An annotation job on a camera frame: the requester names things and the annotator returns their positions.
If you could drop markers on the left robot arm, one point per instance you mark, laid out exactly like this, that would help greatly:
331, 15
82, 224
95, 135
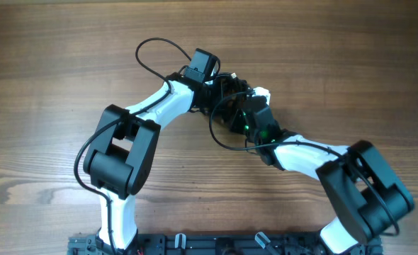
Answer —
120, 153

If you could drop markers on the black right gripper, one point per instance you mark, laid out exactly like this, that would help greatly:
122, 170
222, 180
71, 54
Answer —
238, 118

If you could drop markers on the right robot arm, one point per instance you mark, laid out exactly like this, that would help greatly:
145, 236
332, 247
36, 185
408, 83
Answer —
366, 194

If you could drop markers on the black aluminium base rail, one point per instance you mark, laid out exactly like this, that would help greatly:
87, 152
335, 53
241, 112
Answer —
180, 244

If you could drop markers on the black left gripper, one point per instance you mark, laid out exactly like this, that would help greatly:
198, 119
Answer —
217, 87

